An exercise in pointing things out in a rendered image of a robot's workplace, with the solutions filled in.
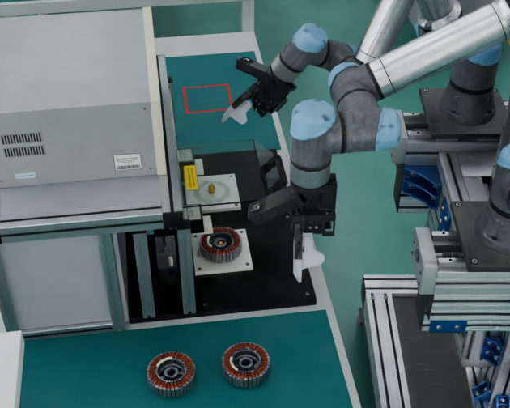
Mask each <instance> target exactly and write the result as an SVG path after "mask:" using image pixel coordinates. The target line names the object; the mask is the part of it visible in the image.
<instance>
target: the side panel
mask: <svg viewBox="0 0 510 408"><path fill-rule="evenodd" d="M0 312H1V315H2V320H3V323H4V326H5V329H6V332H14V331H21V332H22V334H23V340H24V341H31V340H39V339H47V338H62V337H70V336H78V335H86V334H101V333H108V332H117V330H118V329H120V330H121V331H124V330H125V318H124V313H123V307H122V302H121V291H120V285H119V279H118V274H117V263H116V258H115V252H114V246H113V236H112V233H110V234H102V235H93V236H76V237H66V238H57V239H49V240H32V241H23V242H14V243H5V244H0Z"/></svg>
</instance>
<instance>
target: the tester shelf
mask: <svg viewBox="0 0 510 408"><path fill-rule="evenodd" d="M156 62H157V70H158V71H159V86H160V89H159V94H160V103H161V113H162V122H163V132H164V151H165V160H166V170H167V175H149V176H131V177H121V178H111V179H102V180H92V181H74V182H64V183H54V184H44V185H26V186H16V187H7V188H0V244H5V243H14V242H23V241H32V240H49V239H57V238H66V237H76V236H93V235H102V234H110V233H119V232H136V231H146V230H154V229H167V228H175V227H184V217H183V210H182V202H181V189H180V182H179V175H178V167H177V160H176V147H175V140H174V133H173V125H172V112H171V105H170V98H169V90H168V77H167V71H166V63H165V55H156Z"/></svg>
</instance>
